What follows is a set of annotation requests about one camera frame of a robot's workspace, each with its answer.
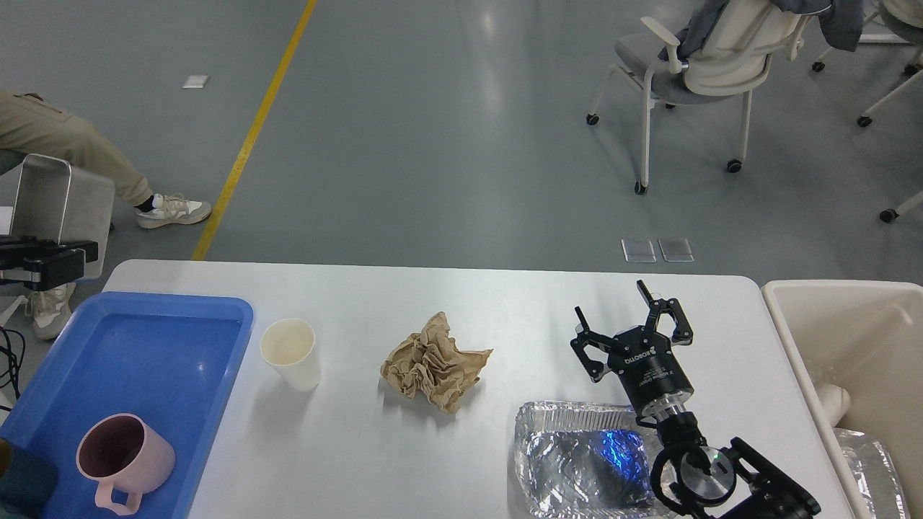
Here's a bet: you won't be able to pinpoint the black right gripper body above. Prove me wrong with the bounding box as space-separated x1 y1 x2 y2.
609 326 694 420

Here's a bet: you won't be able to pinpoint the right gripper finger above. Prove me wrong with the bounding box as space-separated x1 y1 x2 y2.
570 306 632 383
637 280 694 348

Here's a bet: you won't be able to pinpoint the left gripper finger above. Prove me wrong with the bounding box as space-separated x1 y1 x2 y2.
1 236 69 253
1 240 99 291

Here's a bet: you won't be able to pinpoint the square steel tray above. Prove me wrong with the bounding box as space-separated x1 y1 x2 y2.
9 154 115 280

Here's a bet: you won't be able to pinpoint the aluminium foil tray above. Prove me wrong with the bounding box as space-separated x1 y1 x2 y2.
512 401 676 518

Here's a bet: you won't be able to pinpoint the pink mug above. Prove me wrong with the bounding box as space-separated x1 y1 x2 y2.
75 413 176 516

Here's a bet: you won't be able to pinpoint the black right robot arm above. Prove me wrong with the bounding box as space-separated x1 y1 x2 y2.
570 280 821 518

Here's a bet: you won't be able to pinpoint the white side table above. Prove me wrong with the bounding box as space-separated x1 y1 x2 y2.
0 206 27 327

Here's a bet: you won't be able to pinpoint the floor outlet plates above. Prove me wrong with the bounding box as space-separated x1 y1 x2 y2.
621 239 695 263

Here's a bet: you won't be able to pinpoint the person in black sweater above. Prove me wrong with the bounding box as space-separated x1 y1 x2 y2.
0 90 213 341

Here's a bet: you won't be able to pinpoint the blue plastic tray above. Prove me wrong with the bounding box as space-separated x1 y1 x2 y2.
2 292 253 518

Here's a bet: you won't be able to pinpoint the crumpled brown paper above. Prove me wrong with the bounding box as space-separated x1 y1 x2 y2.
380 311 493 416

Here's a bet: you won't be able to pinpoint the white cup in bin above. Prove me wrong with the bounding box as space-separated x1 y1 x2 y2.
815 383 852 427

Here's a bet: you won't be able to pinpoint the beige plastic bin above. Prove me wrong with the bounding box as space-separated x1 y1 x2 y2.
762 280 922 518

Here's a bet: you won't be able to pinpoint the teal cylinder object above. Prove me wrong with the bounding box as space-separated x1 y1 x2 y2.
1 439 58 518

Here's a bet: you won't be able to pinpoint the foil tray in bin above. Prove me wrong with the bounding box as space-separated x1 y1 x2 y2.
834 427 910 518

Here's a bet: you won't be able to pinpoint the cream paper cup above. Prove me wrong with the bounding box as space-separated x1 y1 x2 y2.
260 318 321 391

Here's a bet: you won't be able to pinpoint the white office chair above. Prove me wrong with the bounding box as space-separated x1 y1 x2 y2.
586 1 815 196

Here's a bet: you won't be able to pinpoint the grey jacket on chair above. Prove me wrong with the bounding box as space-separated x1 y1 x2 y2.
675 1 864 60

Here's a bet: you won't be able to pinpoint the black cables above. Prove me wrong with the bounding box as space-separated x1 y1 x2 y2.
0 326 27 412

